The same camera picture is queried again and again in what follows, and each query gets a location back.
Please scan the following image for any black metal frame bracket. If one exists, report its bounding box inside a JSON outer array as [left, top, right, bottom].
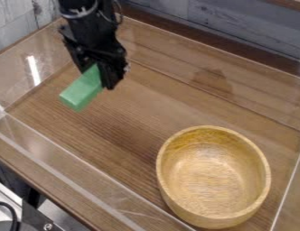
[[20, 195, 94, 231]]

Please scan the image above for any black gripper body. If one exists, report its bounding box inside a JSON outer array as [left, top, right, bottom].
[[57, 14, 130, 76]]

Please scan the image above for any brown wooden bowl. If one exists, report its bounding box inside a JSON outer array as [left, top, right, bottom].
[[157, 125, 272, 229]]

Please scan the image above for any green rectangular block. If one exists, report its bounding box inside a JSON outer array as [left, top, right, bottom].
[[60, 65, 104, 112]]

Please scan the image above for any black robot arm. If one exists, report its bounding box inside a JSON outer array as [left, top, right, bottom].
[[58, 0, 129, 90]]

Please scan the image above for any clear acrylic tray wall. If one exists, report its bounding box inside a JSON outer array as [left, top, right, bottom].
[[0, 13, 300, 231]]

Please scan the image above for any black cable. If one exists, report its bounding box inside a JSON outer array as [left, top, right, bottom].
[[0, 200, 20, 231]]

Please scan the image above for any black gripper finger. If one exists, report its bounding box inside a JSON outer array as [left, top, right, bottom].
[[77, 57, 94, 73], [97, 57, 129, 90]]

